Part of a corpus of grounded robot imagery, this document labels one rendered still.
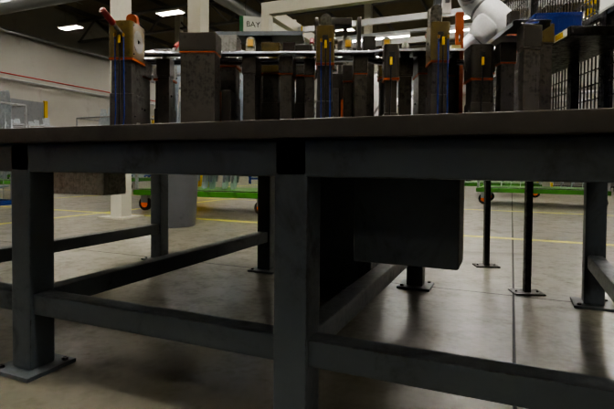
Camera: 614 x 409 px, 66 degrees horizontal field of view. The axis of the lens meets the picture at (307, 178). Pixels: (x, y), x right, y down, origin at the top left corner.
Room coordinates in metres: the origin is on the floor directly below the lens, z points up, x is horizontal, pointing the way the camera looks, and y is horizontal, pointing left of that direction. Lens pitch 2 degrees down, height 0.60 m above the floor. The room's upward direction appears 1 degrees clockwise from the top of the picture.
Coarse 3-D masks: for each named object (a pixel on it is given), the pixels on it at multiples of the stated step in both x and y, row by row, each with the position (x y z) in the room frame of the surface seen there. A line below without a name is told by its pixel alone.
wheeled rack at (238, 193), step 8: (240, 72) 5.79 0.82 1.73; (152, 80) 6.52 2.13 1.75; (176, 120) 7.11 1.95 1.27; (136, 176) 6.22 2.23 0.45; (136, 184) 6.22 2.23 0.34; (136, 192) 6.20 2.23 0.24; (144, 192) 6.16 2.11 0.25; (200, 192) 5.92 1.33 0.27; (208, 192) 5.88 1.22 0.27; (216, 192) 5.85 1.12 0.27; (224, 192) 5.82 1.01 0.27; (232, 192) 5.82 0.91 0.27; (240, 192) 5.81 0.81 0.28; (248, 192) 5.78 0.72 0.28; (256, 192) 5.75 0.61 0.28; (144, 200) 6.23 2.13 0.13; (144, 208) 6.25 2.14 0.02; (256, 208) 5.77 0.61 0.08
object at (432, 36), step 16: (432, 32) 1.45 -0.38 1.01; (448, 32) 1.45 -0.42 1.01; (432, 48) 1.45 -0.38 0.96; (448, 48) 1.44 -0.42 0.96; (432, 64) 1.46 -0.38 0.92; (448, 64) 1.44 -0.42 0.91; (432, 80) 1.46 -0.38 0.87; (448, 80) 1.44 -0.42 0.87; (432, 96) 1.45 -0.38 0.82; (448, 96) 1.45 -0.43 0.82; (432, 112) 1.45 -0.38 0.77
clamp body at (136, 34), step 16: (112, 32) 1.52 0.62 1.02; (128, 32) 1.51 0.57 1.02; (144, 32) 1.61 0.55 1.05; (112, 48) 1.52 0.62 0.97; (128, 48) 1.51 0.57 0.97; (112, 64) 1.53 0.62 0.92; (128, 64) 1.52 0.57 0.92; (144, 64) 1.61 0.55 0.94; (112, 80) 1.53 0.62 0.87; (128, 80) 1.52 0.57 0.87; (112, 96) 1.52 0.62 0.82; (128, 96) 1.52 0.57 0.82; (112, 112) 1.52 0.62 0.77; (128, 112) 1.52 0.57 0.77
